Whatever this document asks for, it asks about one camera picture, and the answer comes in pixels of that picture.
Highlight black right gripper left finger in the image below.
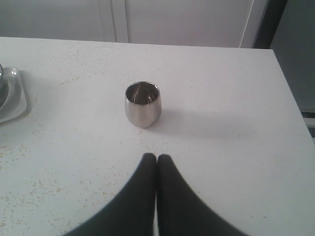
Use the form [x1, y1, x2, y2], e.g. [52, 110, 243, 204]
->
[66, 153, 157, 236]

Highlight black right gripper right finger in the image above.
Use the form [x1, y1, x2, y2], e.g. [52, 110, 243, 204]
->
[157, 154, 245, 236]

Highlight small stainless steel cup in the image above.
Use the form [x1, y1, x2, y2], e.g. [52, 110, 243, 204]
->
[125, 81, 162, 128]

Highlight round steel mesh sieve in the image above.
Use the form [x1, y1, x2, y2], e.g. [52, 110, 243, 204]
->
[0, 64, 9, 107]

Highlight white rectangular plastic tray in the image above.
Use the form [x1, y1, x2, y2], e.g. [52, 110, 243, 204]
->
[0, 67, 28, 123]

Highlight white cabinet doors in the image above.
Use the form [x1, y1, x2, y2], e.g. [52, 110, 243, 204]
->
[0, 0, 267, 48]

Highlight dark door frame post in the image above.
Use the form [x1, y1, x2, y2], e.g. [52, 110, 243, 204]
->
[252, 0, 288, 49]

